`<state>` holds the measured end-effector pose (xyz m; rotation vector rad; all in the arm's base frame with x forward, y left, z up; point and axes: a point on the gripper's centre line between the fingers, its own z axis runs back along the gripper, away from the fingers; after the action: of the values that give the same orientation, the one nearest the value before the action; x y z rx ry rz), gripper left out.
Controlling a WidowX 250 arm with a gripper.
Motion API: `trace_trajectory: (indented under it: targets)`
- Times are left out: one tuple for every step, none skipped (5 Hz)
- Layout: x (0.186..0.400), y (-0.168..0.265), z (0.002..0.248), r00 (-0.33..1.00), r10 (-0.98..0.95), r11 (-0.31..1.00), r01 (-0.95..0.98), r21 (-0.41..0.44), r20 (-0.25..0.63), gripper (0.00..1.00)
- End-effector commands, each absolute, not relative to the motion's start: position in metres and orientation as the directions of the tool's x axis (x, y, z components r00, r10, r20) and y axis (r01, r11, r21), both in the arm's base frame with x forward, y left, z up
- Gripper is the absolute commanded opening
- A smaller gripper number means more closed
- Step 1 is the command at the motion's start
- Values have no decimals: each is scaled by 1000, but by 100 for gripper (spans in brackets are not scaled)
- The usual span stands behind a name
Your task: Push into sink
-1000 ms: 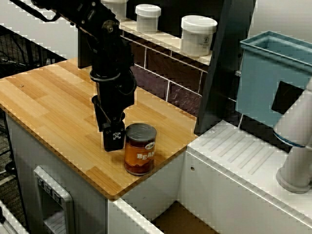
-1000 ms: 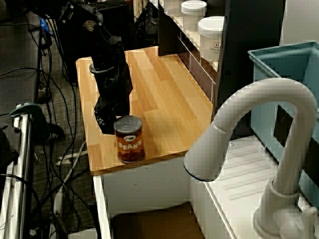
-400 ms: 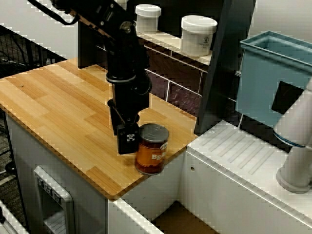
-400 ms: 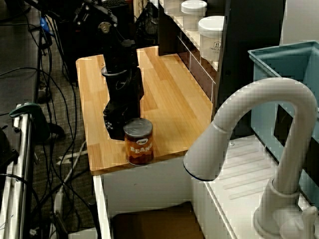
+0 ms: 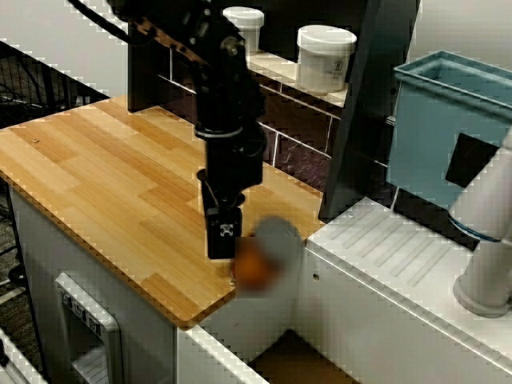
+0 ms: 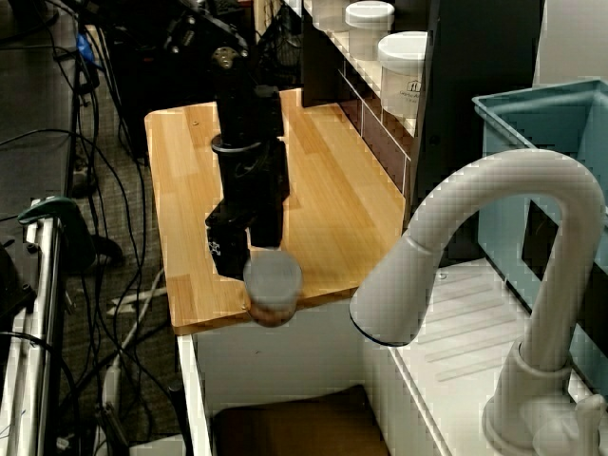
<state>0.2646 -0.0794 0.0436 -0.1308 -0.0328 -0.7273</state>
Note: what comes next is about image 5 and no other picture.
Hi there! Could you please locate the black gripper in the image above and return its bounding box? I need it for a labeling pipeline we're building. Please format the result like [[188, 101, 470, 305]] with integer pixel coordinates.
[[200, 128, 266, 260]]

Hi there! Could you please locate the silver metal frame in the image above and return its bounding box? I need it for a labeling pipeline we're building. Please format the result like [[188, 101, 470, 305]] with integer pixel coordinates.
[[0, 326, 47, 384]]

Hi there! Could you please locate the beans can with grey lid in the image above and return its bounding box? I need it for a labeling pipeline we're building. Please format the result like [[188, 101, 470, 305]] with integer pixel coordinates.
[[230, 214, 302, 292]]

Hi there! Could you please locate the cream wall shelf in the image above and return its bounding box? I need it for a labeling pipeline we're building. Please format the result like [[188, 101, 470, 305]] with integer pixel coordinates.
[[243, 50, 348, 109]]

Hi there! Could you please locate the black wire grid panel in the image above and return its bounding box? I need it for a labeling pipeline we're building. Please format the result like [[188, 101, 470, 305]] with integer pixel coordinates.
[[0, 38, 112, 130]]

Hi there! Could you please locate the white toy kitchen cabinet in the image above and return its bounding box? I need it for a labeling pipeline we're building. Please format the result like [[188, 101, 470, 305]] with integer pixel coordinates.
[[6, 175, 179, 384]]

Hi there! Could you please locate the dark tiled backsplash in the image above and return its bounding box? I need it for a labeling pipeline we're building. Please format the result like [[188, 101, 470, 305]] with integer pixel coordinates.
[[158, 47, 401, 213]]

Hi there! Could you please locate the plain white lidded jar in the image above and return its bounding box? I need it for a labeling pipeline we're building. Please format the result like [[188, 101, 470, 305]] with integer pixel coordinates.
[[222, 6, 266, 58]]

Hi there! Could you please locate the wide black upright post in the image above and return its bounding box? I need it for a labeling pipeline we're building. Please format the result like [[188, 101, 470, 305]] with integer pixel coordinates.
[[318, 0, 422, 221]]

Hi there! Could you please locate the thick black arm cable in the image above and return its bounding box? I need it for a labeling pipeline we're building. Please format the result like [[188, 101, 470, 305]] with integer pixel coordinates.
[[66, 0, 138, 46]]

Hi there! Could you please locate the white toy sink unit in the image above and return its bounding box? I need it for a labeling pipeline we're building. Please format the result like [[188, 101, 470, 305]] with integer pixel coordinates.
[[174, 195, 512, 384]]

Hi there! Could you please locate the grey dispenser panel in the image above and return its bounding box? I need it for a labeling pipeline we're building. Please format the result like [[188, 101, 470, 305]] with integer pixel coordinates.
[[54, 271, 123, 384]]

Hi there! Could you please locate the white curved faucet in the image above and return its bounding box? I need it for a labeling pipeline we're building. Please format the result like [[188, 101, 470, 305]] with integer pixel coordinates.
[[447, 127, 512, 319]]

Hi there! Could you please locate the teal plastic bin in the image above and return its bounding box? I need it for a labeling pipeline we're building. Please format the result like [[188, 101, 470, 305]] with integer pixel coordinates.
[[385, 50, 512, 252]]

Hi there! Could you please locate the brown cardboard sink bottom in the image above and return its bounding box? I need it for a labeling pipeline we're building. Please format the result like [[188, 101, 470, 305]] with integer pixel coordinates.
[[250, 330, 353, 384]]

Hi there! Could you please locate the white lidded jar with logo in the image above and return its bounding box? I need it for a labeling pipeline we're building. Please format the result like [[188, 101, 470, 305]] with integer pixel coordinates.
[[296, 24, 358, 96]]

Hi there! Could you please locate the narrow black upright post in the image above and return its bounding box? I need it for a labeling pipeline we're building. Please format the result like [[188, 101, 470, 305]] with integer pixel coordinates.
[[126, 22, 178, 114]]

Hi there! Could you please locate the black square sticker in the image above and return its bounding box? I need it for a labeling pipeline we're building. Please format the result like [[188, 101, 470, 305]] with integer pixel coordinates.
[[445, 133, 500, 190]]

